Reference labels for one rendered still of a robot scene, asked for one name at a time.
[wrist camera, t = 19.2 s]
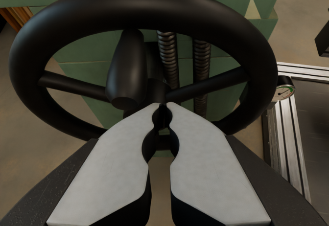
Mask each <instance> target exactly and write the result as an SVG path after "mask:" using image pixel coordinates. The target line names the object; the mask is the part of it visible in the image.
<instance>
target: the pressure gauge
mask: <svg viewBox="0 0 329 226"><path fill-rule="evenodd" d="M285 91H286V92H285ZM283 92H284V93H283ZM295 92H296V88H295V87H294V84H293V82H292V80H291V78H290V77H289V76H286V75H278V83H277V88H276V92H275V94H274V97H273V99H272V101H271V102H278V101H282V100H285V99H288V98H290V97H291V96H292V95H293V94H294V93H295ZM278 93H282V94H281V95H278Z"/></svg>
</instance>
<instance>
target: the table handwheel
mask: <svg viewBox="0 0 329 226"><path fill-rule="evenodd" d="M127 28H136V29H147V30H159V31H167V32H173V33H178V34H183V35H187V36H191V37H194V38H197V39H200V40H202V41H205V42H208V43H210V44H212V45H214V46H216V47H218V48H220V49H221V50H223V51H225V52H226V53H228V54H229V55H231V56H232V57H233V58H234V59H235V60H236V61H237V62H238V63H239V64H240V65H241V66H239V67H236V68H234V69H231V70H229V71H226V72H223V73H221V74H218V75H215V76H213V77H210V78H207V79H205V80H202V81H199V82H196V83H193V84H190V85H187V86H183V87H180V88H177V89H174V90H172V89H171V87H170V86H169V85H168V84H166V83H164V82H163V65H162V62H161V58H160V51H159V46H158V42H144V45H145V51H146V61H147V74H148V81H147V91H146V98H145V99H144V101H143V102H141V103H140V104H139V105H138V106H137V107H136V108H135V109H133V110H129V111H123V119H125V118H127V117H129V116H131V115H132V114H134V113H136V112H138V111H140V110H141V109H143V108H145V107H147V106H149V105H150V104H152V103H160V104H166V103H168V102H174V103H176V104H179V103H182V102H185V101H188V100H191V99H193V98H196V97H199V96H201V95H204V94H207V93H210V92H214V91H217V90H221V89H224V88H228V87H231V86H234V85H238V84H241V83H244V82H248V89H247V93H246V95H245V97H244V99H243V101H242V102H241V104H240V105H239V106H238V107H237V108H236V109H235V110H234V111H233V112H231V113H230V114H229V115H227V116H226V117H224V118H223V119H221V120H219V121H217V122H215V123H213V125H215V126H216V127H217V128H219V129H220V130H221V131H222V132H223V133H224V134H225V135H227V136H229V135H233V134H235V133H237V132H239V131H241V130H242V129H244V128H246V127H247V126H249V125H250V124H251V123H253V122H254V121H255V120H256V119H258V118H259V117H260V116H261V115H262V113H263V112H264V111H265V110H266V108H267V107H268V106H269V104H270V102H271V101H272V99H273V97H274V94H275V92H276V88H277V83H278V65H277V62H276V58H275V55H274V52H273V50H272V48H271V46H270V44H269V43H268V41H267V40H266V38H265V37H264V36H263V34H262V33H261V32H260V31H259V30H258V29H257V28H256V27H255V26H254V25H253V24H252V23H251V22H250V21H249V20H247V19H246V18H245V17H244V16H242V15H241V14H240V13H238V12H236V11H235V10H233V9H232V8H230V7H228V6H226V5H224V4H223V3H221V2H218V1H216V0H57V1H55V2H53V3H51V4H50V5H48V6H47V7H45V8H43V9H42V10H40V11H39V12H38V13H36V14H35V15H34V16H32V17H31V18H30V19H29V20H28V21H27V22H26V23H25V24H24V25H23V27H22V28H21V29H20V30H19V32H18V34H17V36H16V37H15V39H14V42H13V44H12V46H11V48H10V52H9V58H8V70H9V77H10V80H11V83H12V86H13V88H14V90H15V92H16V94H17V95H18V97H19V98H20V100H21V101H22V102H23V103H24V105H25V106H26V107H27V108H28V109H29V110H30V111H31V112H32V113H34V114H35V115H36V116H37V117H38V118H40V119H41V120H42V121H44V122H45V123H46V124H48V125H50V126H52V127H53V128H55V129H57V130H59V131H61V132H63V133H65V134H68V135H70V136H72V137H75V138H78V139H80V140H84V141H87V142H88V141H89V140H90V139H91V138H94V139H98V138H100V137H101V136H102V135H103V134H104V133H105V132H106V131H107V130H108V129H104V128H101V127H98V126H96V125H93V124H90V123H88V122H86V121H83V120H81V119H79V118H78V117H76V116H74V115H72V114H71V113H69V112H68V111H66V110H65V109H63V108H62V107H61V106H60V105H59V104H58V103H57V102H56V101H55V100H54V99H53V98H52V97H51V95H50V94H49V92H48V91H47V88H51V89H55V90H60V91H65V92H69V93H73V94H78V95H81V96H86V97H89V98H93V99H96V100H100V101H104V102H107V103H111V102H110V101H109V99H108V98H107V96H106V94H105V87H103V86H99V85H95V84H91V83H87V82H84V81H81V80H77V79H74V78H70V77H67V76H64V75H61V74H57V73H54V72H51V71H47V70H45V67H46V65H47V63H48V61H49V60H50V58H51V57H52V56H53V55H54V54H55V53H56V52H57V51H59V50H60V49H61V48H63V47H65V46H66V45H68V44H70V43H72V42H74V41H76V40H79V39H81V38H84V37H87V36H90V35H93V34H97V33H102V32H108V31H116V30H125V29H127ZM155 142H156V151H168V150H170V135H159V132H157V134H156V136H155Z"/></svg>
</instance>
